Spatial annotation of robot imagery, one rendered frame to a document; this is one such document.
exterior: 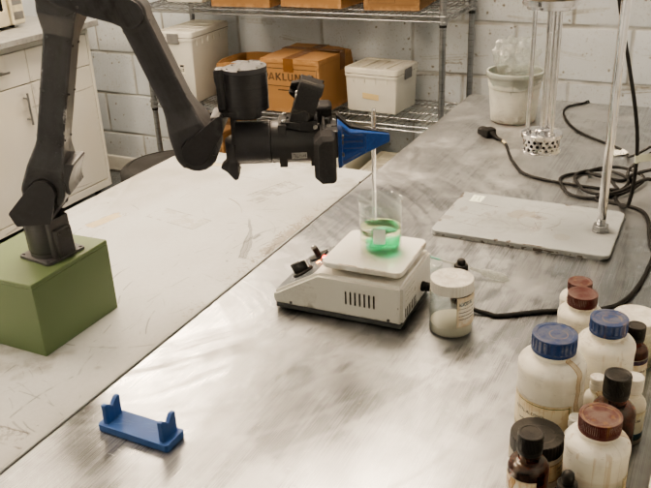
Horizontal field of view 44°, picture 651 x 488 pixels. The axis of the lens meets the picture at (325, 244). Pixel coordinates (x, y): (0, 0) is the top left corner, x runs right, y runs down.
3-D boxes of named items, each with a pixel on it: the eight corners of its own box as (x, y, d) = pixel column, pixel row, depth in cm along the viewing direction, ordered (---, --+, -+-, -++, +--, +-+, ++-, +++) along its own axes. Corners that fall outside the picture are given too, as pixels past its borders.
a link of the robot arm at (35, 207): (12, 228, 106) (0, 184, 103) (34, 203, 114) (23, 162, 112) (61, 226, 106) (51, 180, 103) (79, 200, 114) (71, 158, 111)
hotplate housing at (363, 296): (272, 308, 117) (269, 259, 114) (310, 270, 128) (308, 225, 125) (417, 336, 109) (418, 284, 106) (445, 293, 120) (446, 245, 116)
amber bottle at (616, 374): (636, 471, 83) (650, 382, 78) (598, 477, 82) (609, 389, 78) (614, 443, 87) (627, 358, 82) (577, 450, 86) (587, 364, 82)
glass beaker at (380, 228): (413, 255, 113) (413, 198, 109) (377, 267, 110) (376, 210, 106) (381, 239, 118) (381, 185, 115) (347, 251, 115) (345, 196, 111)
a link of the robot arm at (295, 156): (270, 188, 98) (267, 139, 96) (275, 142, 115) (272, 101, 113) (337, 185, 99) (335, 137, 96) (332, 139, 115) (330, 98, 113)
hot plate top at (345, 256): (320, 266, 112) (319, 260, 111) (352, 233, 122) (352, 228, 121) (401, 280, 107) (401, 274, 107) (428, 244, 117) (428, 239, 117)
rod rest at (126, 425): (98, 431, 93) (93, 405, 91) (117, 414, 95) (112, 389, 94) (168, 453, 89) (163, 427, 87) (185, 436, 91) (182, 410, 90)
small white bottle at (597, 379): (577, 429, 89) (583, 380, 87) (582, 416, 92) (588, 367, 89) (602, 436, 88) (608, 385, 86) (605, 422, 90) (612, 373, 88)
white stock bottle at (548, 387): (539, 405, 94) (547, 309, 88) (592, 434, 89) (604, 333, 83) (499, 431, 90) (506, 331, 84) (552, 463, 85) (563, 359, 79)
